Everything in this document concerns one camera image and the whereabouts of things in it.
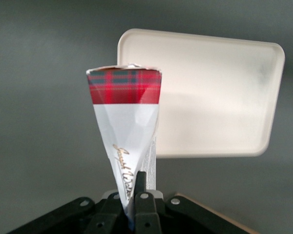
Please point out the red tartan cookie box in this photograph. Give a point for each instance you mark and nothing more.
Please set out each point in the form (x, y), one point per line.
(122, 122)

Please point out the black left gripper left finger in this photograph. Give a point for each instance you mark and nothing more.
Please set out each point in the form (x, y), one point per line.
(97, 214)

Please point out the beige plastic tray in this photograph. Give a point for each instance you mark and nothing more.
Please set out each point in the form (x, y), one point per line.
(210, 102)

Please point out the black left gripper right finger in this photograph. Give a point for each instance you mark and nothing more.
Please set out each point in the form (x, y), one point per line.
(146, 209)

